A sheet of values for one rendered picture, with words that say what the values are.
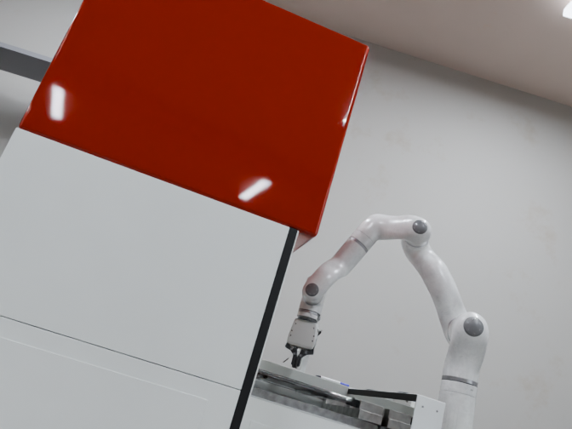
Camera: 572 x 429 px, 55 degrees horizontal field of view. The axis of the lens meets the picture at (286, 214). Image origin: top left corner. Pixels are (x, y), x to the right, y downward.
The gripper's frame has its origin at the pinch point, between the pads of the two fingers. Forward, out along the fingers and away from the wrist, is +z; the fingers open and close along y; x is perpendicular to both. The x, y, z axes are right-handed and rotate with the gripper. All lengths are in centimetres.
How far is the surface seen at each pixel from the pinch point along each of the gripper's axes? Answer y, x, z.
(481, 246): -72, -170, -123
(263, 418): -5, 51, 21
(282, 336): 37, -138, -25
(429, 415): -46, 25, 7
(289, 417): -11, 48, 18
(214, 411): 1, 76, 22
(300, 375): -0.3, -14.2, 3.1
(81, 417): 24, 87, 30
